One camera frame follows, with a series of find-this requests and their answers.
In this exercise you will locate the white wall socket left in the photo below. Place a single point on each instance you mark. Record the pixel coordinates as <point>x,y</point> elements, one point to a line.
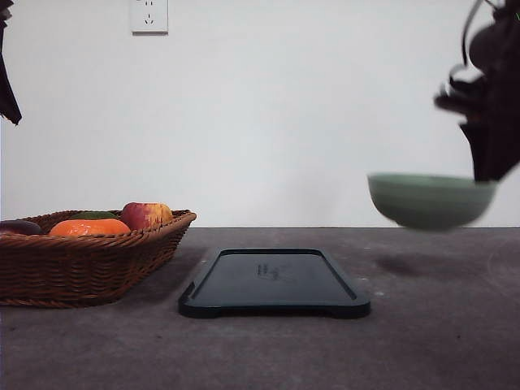
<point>149,17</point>

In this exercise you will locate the dark green fruit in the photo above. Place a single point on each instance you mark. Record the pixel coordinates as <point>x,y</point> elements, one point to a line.
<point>94,215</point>

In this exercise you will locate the dark purple fruit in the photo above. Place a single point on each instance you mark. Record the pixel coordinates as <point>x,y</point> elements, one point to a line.
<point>19,227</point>

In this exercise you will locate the dark blue rectangular tray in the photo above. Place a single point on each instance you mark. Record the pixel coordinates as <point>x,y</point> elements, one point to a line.
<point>271,282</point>

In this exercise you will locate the red yellow apple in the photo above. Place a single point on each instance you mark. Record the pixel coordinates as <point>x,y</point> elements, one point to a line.
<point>145,215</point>

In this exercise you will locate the brown wicker basket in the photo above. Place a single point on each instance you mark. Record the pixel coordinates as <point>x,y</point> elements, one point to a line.
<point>45,270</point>

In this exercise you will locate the green ceramic bowl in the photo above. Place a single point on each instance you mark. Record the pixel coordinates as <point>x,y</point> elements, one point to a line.
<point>428,202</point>

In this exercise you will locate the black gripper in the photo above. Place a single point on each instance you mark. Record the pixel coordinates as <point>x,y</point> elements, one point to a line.
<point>490,103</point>

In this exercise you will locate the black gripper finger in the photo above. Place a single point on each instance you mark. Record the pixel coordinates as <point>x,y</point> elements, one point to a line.
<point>9,106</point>

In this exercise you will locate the orange tangerine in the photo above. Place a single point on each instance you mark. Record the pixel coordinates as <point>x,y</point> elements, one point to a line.
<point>89,227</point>

